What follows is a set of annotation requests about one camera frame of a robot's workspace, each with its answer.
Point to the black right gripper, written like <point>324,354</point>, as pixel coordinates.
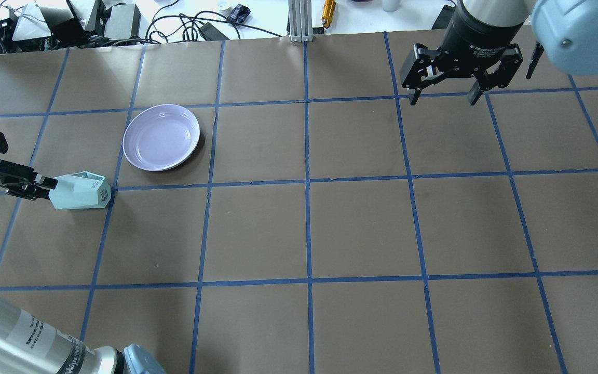
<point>473,39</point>

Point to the mint green faceted cup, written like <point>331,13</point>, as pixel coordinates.
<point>82,190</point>

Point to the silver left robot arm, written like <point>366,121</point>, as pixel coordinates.
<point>27,343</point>

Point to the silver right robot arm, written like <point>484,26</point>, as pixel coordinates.
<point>566,32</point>

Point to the lavender round plate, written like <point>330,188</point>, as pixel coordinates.
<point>161,138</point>

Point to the yellow brass cylinder tool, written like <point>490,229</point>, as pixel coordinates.
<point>328,12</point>

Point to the black power adapter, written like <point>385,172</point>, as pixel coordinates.
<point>209,32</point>

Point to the aluminium frame post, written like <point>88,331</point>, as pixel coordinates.
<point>300,21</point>

